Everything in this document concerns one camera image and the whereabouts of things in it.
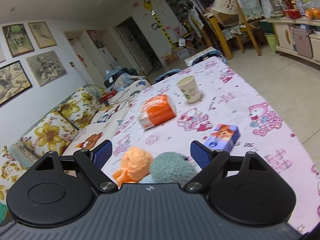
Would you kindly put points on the cream sideboard cabinet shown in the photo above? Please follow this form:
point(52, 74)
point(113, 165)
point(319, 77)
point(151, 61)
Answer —
point(285, 37)

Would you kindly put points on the wooden chair with lace cover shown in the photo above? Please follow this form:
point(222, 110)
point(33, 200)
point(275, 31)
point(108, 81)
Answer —
point(235, 7)

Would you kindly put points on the pile of folded clothes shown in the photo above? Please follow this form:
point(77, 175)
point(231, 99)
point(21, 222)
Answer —
point(120, 77)

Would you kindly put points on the yellow floral sofa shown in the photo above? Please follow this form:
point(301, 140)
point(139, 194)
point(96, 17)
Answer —
point(50, 130)

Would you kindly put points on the red framed wall picture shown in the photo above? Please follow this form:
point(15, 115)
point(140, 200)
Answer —
point(95, 39)

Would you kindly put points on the white paper cup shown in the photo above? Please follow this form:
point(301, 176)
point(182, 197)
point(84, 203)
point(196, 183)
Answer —
point(190, 90)

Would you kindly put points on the green toned framed picture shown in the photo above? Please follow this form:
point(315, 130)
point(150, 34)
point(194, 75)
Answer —
point(17, 40)

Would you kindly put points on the grey storage case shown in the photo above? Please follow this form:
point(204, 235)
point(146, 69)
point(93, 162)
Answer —
point(302, 42)

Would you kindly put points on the grey cartoon duck drawing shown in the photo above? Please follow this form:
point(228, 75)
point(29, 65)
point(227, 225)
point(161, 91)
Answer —
point(46, 68)

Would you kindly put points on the teal knitted toy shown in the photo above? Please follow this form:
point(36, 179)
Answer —
point(170, 167)

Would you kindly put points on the giraffe height chart sticker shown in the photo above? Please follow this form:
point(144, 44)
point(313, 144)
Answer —
point(160, 22)

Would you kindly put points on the red flat box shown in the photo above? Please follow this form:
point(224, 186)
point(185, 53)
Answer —
point(108, 95)

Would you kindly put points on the framed pencil sketch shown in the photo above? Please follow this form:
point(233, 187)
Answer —
point(42, 35)

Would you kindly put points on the blue padded chair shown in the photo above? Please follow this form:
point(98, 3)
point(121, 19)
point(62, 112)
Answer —
point(205, 56)
point(167, 74)

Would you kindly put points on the black framed wall picture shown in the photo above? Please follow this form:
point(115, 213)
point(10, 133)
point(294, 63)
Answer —
point(12, 85)

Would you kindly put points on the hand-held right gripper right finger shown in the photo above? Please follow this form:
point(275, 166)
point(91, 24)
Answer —
point(200, 155)

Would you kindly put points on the pink bear print tablecloth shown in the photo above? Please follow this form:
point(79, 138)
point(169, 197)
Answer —
point(225, 100)

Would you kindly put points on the orange white tissue pack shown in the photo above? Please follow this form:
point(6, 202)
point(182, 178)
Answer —
point(157, 112)

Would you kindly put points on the cartoon print sofa sheet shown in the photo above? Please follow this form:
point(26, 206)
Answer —
point(105, 120)

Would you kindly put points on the blue bear print tissue packet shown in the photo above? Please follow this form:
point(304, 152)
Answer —
point(222, 136)

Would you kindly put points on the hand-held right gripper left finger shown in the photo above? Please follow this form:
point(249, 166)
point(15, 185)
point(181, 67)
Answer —
point(102, 155)

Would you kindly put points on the green waste bin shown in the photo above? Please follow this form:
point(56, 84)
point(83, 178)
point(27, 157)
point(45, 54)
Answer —
point(271, 42)

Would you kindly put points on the orange knitted hat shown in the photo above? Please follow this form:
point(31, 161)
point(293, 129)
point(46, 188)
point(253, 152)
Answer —
point(135, 162)

